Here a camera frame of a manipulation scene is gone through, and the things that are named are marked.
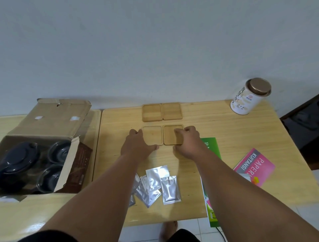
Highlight person's right hand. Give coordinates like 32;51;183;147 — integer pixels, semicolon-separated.
173;126;209;160

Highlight person's left hand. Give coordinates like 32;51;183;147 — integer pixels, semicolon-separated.
121;129;160;164

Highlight square wooden coaster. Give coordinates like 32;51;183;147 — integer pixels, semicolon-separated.
142;104;163;122
163;124;185;146
161;102;183;121
141;126;164;146

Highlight person's left forearm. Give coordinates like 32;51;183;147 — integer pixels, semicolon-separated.
37;156;150;242

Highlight person's right forearm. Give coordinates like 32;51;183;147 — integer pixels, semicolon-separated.
193;151;319;242

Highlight green paper pad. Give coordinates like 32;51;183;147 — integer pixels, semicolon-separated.
200;137;222;228

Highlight brown printed packet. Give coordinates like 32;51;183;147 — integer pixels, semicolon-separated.
56;143;93;194

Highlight pink receipt book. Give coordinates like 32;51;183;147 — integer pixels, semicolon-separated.
233;148;276;188

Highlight person's bare foot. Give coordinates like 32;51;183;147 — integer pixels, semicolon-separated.
159;221;178;242

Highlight white tin with bronze lid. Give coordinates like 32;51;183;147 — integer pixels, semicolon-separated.
230;77;272;116

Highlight black shorts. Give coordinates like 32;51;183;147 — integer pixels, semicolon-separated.
171;229;201;242

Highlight small black plastic bowl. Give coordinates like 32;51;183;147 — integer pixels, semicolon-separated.
36;164;64;194
47;140;73;164

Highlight open cardboard box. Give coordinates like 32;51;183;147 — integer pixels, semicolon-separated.
0;98;93;203

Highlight black shirt sleeve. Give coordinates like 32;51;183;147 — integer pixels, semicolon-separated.
17;230;74;242

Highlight black cable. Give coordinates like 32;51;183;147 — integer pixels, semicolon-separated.
216;226;227;242

